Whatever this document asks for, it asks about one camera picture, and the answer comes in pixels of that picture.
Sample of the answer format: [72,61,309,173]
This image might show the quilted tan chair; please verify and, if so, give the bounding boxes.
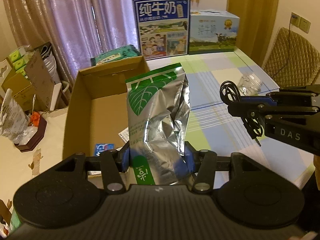
[263,27,319,88]

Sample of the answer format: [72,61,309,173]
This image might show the clear plastic packaged rack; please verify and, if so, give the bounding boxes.
[237,73,262,96]

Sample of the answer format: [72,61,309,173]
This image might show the black charger cable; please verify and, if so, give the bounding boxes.
[273,15,297,79]

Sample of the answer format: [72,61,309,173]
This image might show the brown cardboard box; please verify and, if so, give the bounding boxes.
[62,56,149,159]

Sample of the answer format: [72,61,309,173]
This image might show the light blue milk box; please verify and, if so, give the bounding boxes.
[189,9,240,54]

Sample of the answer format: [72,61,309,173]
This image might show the green flat box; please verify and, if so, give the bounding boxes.
[90,44,141,66]

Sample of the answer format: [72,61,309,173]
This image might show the wall power socket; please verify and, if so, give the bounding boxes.
[290,12,300,28]

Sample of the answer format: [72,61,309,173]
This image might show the silver green foil bag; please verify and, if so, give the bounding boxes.
[126,63,190,185]

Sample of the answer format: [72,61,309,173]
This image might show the dark hexagonal tray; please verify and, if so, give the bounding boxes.
[15,116,47,152]

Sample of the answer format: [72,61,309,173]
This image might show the small brown cardboard boxes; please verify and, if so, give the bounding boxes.
[2,51,55,112]

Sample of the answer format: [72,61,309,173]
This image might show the dark blue milk carton box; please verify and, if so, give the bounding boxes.
[132,0,190,60]

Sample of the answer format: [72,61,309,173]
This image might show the green tissue packs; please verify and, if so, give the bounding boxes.
[9,45,34,77]

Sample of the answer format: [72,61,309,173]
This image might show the black audio cable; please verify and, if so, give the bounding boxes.
[219,80,264,147]

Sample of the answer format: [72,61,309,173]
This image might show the purple sheer curtain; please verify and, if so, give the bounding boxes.
[3,0,138,83]

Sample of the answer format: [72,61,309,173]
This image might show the yellow brown curtain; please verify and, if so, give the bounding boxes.
[227,0,279,66]

